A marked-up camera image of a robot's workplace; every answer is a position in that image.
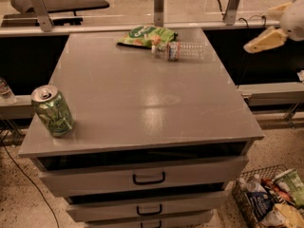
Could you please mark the green snack bag in basket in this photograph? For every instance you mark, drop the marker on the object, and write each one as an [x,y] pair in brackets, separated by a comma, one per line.
[290,182]

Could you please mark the small bottle in basket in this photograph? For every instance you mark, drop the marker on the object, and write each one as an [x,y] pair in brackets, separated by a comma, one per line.
[254,185]

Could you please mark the grey drawer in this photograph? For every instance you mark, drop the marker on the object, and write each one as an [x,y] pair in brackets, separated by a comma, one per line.
[144,176]
[166,221]
[147,207]

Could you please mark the black chair base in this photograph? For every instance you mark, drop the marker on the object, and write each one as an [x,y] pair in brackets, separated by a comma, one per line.
[26,16]

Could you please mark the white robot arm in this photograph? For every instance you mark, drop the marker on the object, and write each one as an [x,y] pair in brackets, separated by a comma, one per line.
[291,26]

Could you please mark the bottom grey drawer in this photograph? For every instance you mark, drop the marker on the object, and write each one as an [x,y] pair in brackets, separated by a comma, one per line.
[166,221]

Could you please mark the middle grey drawer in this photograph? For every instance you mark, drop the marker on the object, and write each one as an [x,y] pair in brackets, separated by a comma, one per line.
[147,207]

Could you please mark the metal bracket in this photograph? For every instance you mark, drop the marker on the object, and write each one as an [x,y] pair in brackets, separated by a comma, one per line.
[44,21]
[229,17]
[158,12]

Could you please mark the clear plastic water bottle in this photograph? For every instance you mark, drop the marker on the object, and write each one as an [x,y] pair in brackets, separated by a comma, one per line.
[177,51]

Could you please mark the blue snack bag in basket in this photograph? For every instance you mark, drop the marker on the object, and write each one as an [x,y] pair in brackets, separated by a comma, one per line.
[261,202]

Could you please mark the left metal bracket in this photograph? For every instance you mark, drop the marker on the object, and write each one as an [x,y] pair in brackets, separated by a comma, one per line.
[44,21]

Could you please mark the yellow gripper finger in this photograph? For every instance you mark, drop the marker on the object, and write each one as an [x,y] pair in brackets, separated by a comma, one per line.
[276,12]
[270,38]

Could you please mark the water bottle on left ledge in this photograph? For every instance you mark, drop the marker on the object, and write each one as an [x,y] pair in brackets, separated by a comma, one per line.
[6,93]

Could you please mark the grey drawer cabinet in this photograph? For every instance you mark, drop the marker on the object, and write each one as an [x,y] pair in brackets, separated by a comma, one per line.
[130,107]

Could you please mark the wire basket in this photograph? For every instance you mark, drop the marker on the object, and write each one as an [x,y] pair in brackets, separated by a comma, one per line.
[243,204]

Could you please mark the yellow snack bag in basket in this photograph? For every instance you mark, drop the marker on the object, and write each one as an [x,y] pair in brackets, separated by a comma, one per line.
[293,219]

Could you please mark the green soda can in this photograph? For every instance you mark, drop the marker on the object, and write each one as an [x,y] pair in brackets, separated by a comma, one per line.
[51,107]

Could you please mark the green rice chip bag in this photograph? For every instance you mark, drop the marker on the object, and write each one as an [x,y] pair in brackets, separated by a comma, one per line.
[147,37]

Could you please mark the right metal bracket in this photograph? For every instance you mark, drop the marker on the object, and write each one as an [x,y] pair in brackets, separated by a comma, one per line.
[229,17]

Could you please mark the middle metal bracket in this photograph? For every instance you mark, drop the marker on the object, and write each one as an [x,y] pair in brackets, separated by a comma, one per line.
[158,12]

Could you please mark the top grey drawer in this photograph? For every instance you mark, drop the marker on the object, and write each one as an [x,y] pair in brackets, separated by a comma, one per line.
[144,176]

